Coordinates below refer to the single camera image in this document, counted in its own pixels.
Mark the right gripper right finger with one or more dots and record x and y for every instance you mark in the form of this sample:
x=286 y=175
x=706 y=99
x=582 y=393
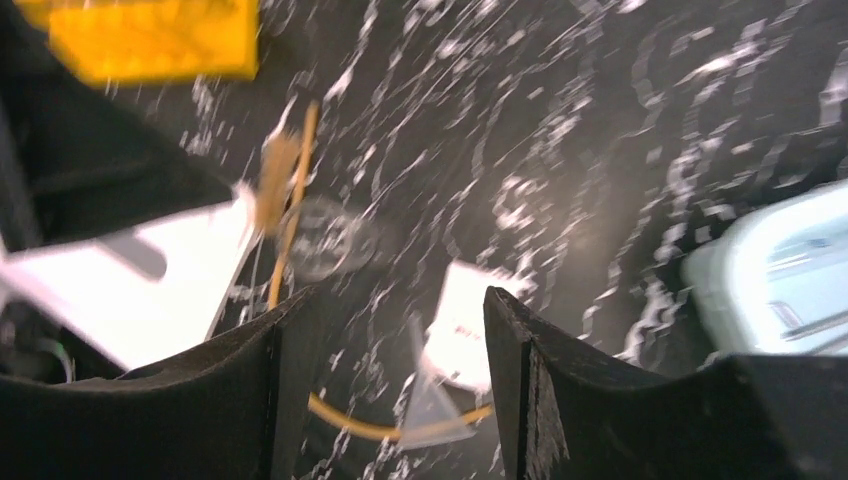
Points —
x=566 y=410

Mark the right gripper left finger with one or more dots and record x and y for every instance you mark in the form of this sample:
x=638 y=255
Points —
x=233 y=407

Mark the teal plastic bin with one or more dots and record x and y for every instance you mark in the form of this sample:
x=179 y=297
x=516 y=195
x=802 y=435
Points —
x=776 y=281

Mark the yellow test tube rack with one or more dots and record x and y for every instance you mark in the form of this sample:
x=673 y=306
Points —
x=148 y=41

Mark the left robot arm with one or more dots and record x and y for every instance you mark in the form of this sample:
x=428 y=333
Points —
x=75 y=165

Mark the white bin lid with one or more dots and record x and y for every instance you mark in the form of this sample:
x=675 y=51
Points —
x=146 y=293

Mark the white paper packet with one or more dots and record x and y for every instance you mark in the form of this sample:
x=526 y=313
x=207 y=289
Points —
x=454 y=350

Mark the brown test tube brush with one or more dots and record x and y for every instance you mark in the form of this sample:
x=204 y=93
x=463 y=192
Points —
x=280 y=156

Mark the tan rubber tube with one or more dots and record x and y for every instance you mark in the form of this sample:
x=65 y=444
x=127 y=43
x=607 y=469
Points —
x=316 y=405

